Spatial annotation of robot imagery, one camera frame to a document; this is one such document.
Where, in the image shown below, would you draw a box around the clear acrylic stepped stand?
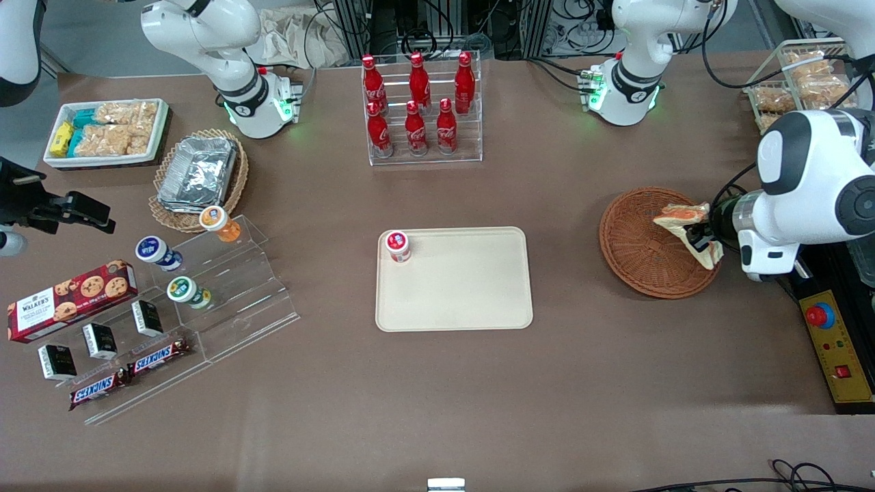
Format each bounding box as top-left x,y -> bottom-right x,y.
82,215 -> 301,426

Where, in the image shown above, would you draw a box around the brown wicker basket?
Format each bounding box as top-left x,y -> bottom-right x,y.
600,187 -> 722,300

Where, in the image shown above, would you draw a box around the beige plastic tray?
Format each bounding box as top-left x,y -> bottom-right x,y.
375,226 -> 534,333

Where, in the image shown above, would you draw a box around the yellow control panel box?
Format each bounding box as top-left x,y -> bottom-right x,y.
798,290 -> 875,405

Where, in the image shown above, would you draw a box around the white plastic bin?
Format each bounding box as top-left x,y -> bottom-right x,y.
43,99 -> 170,169

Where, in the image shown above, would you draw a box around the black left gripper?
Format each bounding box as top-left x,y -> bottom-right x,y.
684,193 -> 743,253

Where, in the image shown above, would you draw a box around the blue gum bottle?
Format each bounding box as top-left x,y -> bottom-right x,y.
135,236 -> 183,272

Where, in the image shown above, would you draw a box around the green gum bottle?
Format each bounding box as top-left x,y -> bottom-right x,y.
167,277 -> 213,310

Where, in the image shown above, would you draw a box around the aluminium frame rack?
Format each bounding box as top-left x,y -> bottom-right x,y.
328,0 -> 554,59

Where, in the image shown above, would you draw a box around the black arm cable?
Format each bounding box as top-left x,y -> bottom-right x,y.
711,163 -> 761,206
701,0 -> 869,90

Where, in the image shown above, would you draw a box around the triangle sandwich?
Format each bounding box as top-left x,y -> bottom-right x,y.
653,202 -> 724,271

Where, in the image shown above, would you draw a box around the white wire rack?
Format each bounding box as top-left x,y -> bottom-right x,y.
742,38 -> 863,137

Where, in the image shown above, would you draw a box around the red Walkers cookie box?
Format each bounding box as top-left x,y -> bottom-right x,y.
7,260 -> 139,344

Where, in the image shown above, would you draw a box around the red gum bottle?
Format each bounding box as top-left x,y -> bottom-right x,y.
385,231 -> 412,264

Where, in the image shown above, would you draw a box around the orange gum bottle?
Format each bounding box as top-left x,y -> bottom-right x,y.
200,206 -> 241,243

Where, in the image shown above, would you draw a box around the black equipment base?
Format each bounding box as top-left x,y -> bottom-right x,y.
786,243 -> 875,414

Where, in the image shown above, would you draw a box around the red cola bottle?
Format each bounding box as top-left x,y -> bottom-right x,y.
367,101 -> 394,158
409,53 -> 432,113
361,55 -> 388,113
455,51 -> 476,114
436,98 -> 459,154
405,100 -> 429,156

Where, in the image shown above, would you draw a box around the left wrist camera housing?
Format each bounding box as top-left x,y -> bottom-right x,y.
738,229 -> 799,282

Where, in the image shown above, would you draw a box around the black base cables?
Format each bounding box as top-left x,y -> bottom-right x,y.
525,56 -> 593,94

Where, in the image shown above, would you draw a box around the beige cloth bag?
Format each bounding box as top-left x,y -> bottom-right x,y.
245,5 -> 351,69

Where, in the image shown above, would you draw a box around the black floor cable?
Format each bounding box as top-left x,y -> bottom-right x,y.
632,459 -> 875,492

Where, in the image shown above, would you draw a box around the small black box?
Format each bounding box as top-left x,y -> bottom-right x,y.
82,323 -> 118,360
131,301 -> 163,337
38,344 -> 77,381

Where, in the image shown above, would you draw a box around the Snickers bar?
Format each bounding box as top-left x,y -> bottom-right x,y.
126,338 -> 192,378
68,371 -> 131,411

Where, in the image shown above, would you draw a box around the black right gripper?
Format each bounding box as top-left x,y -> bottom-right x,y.
0,157 -> 116,234

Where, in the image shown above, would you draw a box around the light wicker basket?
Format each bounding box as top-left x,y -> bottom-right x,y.
149,128 -> 248,233

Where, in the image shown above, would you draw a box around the aluminium foil containers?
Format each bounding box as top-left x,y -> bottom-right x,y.
159,137 -> 238,211

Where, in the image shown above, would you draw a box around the clear acrylic bottle rack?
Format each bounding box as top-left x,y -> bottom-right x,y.
362,51 -> 483,166

